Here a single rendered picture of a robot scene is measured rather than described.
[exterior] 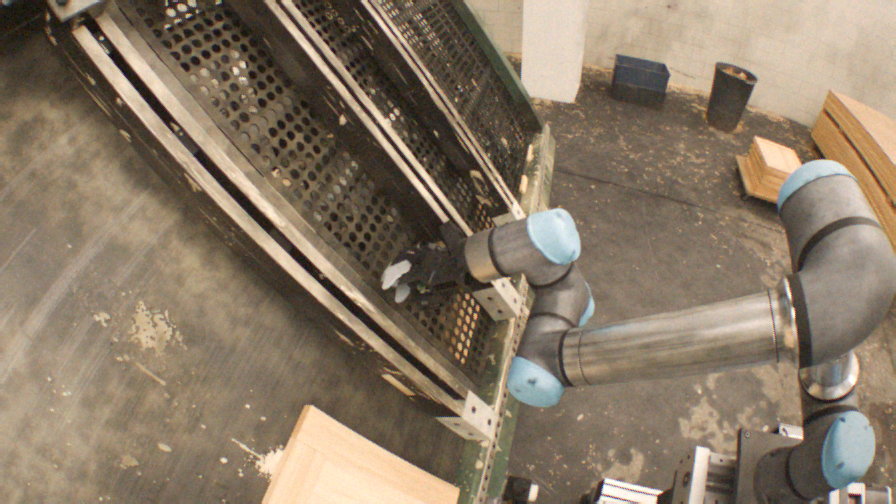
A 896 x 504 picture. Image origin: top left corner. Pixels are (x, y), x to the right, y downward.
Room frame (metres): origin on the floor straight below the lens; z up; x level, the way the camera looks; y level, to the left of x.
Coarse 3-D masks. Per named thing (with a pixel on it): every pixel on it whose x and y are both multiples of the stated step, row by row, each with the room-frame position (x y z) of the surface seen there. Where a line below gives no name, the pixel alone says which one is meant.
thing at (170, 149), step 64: (64, 0) 0.39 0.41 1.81; (128, 64) 0.43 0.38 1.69; (128, 128) 0.40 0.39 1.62; (192, 128) 0.42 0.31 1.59; (192, 192) 0.37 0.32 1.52; (256, 192) 0.41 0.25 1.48; (256, 256) 0.35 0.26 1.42; (320, 256) 0.39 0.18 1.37; (320, 320) 0.33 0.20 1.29; (384, 320) 0.36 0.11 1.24; (448, 384) 0.32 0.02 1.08
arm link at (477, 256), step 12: (492, 228) 0.42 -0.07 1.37; (468, 240) 0.41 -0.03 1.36; (480, 240) 0.40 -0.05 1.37; (468, 252) 0.39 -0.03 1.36; (480, 252) 0.38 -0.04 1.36; (468, 264) 0.38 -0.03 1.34; (480, 264) 0.37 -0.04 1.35; (492, 264) 0.36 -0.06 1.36; (480, 276) 0.36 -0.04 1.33; (492, 276) 0.36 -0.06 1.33
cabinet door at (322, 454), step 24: (312, 408) 0.21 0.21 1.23; (312, 432) 0.18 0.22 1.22; (336, 432) 0.19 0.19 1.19; (288, 456) 0.14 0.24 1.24; (312, 456) 0.15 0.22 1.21; (336, 456) 0.16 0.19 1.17; (360, 456) 0.17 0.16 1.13; (384, 456) 0.18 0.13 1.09; (288, 480) 0.10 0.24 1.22; (312, 480) 0.11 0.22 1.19; (336, 480) 0.12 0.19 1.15; (360, 480) 0.13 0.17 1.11; (384, 480) 0.14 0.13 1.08; (408, 480) 0.15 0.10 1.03; (432, 480) 0.16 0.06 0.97
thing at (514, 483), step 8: (504, 480) 0.18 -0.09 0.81; (512, 480) 0.19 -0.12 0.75; (520, 480) 0.18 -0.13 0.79; (528, 480) 0.18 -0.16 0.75; (512, 488) 0.16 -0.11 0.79; (520, 488) 0.16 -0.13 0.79; (528, 488) 0.16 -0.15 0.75; (536, 488) 0.16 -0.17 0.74; (504, 496) 0.15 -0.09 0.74; (512, 496) 0.15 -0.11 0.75; (520, 496) 0.14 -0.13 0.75; (528, 496) 0.14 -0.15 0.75
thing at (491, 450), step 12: (540, 168) 1.25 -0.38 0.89; (540, 180) 1.18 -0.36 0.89; (540, 192) 1.12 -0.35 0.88; (516, 324) 0.56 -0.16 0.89; (516, 336) 0.53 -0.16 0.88; (516, 348) 0.50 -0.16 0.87; (504, 384) 0.39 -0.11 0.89; (504, 396) 0.37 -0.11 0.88; (504, 408) 0.34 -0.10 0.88; (492, 444) 0.25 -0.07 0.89; (492, 456) 0.22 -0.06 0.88; (480, 480) 0.17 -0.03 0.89; (480, 492) 0.14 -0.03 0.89
